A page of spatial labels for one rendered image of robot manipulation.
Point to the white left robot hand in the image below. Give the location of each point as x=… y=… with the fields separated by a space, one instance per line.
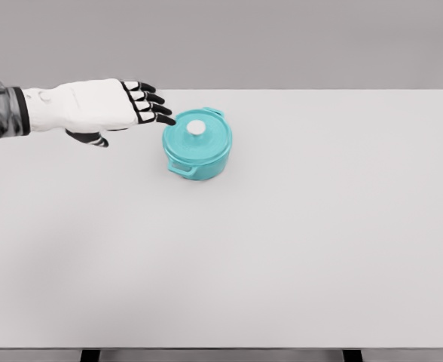
x=97 y=103

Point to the turquoise pot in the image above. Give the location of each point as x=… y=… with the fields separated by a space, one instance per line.
x=202 y=164

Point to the turquoise lid with white knob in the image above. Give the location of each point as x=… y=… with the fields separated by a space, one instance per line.
x=197 y=135

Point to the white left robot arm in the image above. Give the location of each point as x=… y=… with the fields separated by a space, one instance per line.
x=14 y=109

